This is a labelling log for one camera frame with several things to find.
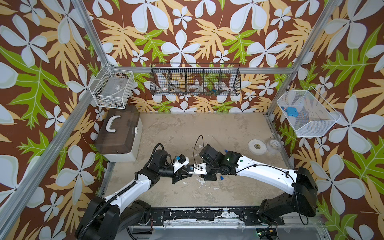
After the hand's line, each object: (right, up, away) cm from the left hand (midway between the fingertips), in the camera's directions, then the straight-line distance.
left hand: (191, 171), depth 78 cm
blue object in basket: (+59, +32, +8) cm, 68 cm away
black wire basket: (+3, +55, +20) cm, 59 cm away
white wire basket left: (-46, +46, +9) cm, 66 cm away
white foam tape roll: (+46, +10, +24) cm, 52 cm away
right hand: (+4, 0, 0) cm, 4 cm away
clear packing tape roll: (+59, +11, +24) cm, 64 cm away
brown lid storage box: (-47, +20, +17) cm, 53 cm away
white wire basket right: (+65, +32, +5) cm, 73 cm away
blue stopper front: (+18, -7, +9) cm, 21 cm away
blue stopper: (+24, +7, +22) cm, 33 cm away
